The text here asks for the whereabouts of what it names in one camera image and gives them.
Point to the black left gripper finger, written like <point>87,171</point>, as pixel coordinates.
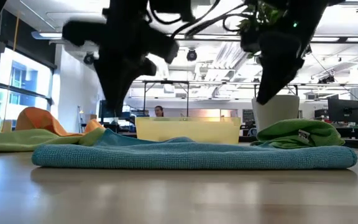
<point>109,84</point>
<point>127,81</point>

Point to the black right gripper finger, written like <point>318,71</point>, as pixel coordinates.
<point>275,81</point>

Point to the dark green microfiber towel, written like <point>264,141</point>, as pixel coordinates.
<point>291,132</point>

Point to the orange microfiber towel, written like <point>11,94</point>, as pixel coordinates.
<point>36,119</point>

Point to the blue microfiber towel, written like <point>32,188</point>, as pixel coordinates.
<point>194,155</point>

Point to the lime green microfiber towel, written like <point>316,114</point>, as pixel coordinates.
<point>17,141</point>

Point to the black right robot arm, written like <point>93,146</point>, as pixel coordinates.
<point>309,9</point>

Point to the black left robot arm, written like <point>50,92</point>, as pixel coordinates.
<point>126,3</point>

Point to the black computer monitor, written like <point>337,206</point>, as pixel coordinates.
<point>343,110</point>
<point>102,110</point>

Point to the white plant pot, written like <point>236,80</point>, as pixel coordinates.
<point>278,112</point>

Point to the black round ceiling spotlight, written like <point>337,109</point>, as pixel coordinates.
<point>89,59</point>
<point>191,55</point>

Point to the green leafy plant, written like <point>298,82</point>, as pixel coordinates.
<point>250,15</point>

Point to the person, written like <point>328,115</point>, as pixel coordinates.
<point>159,111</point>

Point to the long ceiling light strip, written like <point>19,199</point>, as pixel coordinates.
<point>47,35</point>

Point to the yellow translucent plastic bin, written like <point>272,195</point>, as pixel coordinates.
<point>188,132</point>

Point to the large office window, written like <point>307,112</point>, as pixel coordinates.
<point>26,77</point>

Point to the small beige box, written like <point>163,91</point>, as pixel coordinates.
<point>6,126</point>

